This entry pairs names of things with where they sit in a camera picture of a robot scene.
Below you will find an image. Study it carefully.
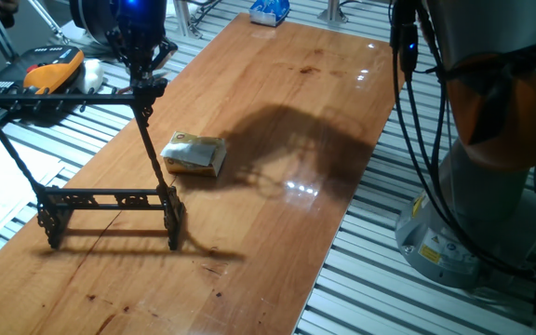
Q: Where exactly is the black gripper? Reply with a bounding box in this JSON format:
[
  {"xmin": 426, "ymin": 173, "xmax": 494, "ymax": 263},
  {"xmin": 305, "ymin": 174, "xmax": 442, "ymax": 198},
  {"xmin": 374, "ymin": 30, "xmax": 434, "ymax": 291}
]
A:
[{"xmin": 106, "ymin": 0, "xmax": 180, "ymax": 80}]

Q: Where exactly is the black ornate pen rack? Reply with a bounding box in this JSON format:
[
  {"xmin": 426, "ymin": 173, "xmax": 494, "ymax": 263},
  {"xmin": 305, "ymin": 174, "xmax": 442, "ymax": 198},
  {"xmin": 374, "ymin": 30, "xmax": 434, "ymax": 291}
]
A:
[{"xmin": 0, "ymin": 77, "xmax": 187, "ymax": 251}]

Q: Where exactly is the white crumpled cloth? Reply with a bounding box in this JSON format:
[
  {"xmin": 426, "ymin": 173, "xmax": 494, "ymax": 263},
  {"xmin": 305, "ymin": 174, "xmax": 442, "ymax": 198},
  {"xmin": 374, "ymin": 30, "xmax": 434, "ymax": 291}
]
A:
[{"xmin": 74, "ymin": 59, "xmax": 105, "ymax": 93}]

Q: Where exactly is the black round spool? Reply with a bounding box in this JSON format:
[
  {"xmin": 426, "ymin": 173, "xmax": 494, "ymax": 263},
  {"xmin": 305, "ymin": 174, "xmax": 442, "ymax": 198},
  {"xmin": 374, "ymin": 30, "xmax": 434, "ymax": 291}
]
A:
[{"xmin": 69, "ymin": 0, "xmax": 129, "ymax": 47}]

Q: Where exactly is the orange black teach pendant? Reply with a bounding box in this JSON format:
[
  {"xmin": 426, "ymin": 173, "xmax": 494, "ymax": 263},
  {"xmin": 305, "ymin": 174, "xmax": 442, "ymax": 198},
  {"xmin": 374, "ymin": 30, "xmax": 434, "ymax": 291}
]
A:
[{"xmin": 0, "ymin": 45, "xmax": 86, "ymax": 98}]

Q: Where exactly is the gold white paper box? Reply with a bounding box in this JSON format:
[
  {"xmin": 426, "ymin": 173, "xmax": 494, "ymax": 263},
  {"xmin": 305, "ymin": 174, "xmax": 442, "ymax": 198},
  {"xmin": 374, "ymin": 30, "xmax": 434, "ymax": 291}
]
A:
[{"xmin": 159, "ymin": 130, "xmax": 228, "ymax": 178}]

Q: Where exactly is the blue tissue pack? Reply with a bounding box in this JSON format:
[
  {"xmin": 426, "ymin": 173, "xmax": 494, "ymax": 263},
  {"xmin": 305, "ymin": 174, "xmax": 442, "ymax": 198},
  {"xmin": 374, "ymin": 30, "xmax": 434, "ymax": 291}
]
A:
[{"xmin": 248, "ymin": 0, "xmax": 291, "ymax": 28}]

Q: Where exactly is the brown wooden board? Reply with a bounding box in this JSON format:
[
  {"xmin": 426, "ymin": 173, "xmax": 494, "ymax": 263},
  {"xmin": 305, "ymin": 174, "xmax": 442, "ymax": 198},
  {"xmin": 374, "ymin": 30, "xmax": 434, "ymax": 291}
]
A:
[{"xmin": 0, "ymin": 12, "xmax": 419, "ymax": 335}]

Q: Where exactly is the aluminium profile post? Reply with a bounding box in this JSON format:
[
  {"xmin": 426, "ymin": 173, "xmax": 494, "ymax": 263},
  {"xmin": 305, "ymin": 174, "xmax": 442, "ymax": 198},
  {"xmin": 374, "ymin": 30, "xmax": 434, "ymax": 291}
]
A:
[{"xmin": 172, "ymin": 0, "xmax": 204, "ymax": 39}]

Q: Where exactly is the metal post with base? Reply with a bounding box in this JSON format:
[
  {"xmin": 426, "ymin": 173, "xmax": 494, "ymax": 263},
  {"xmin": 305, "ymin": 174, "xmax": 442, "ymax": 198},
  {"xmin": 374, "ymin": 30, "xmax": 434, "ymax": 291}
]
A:
[{"xmin": 317, "ymin": 0, "xmax": 349, "ymax": 25}]

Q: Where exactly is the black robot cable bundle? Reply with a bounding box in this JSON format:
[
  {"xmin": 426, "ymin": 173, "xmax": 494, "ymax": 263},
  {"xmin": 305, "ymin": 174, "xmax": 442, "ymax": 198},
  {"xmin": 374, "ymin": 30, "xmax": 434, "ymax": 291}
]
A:
[{"xmin": 388, "ymin": 0, "xmax": 536, "ymax": 283}]

